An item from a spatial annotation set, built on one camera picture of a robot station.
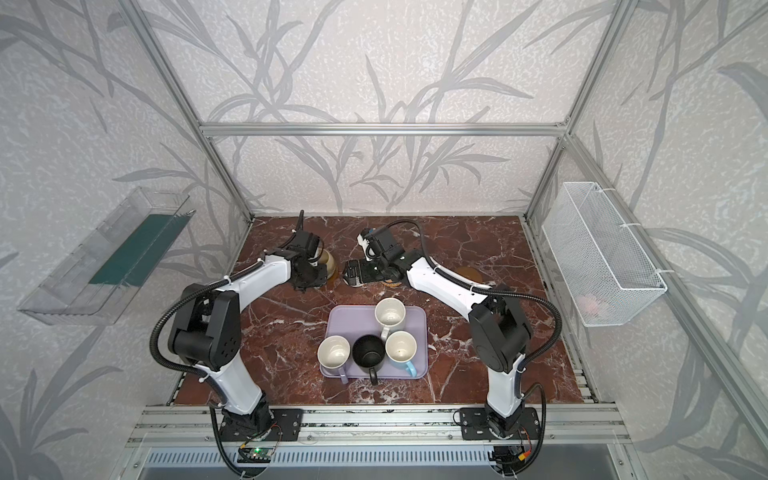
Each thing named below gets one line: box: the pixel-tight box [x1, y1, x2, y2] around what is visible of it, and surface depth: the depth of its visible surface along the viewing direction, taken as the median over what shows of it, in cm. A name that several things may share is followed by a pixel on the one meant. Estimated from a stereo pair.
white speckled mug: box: [374, 297, 406, 341], surface depth 87 cm
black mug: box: [352, 334, 386, 386], surface depth 79 cm
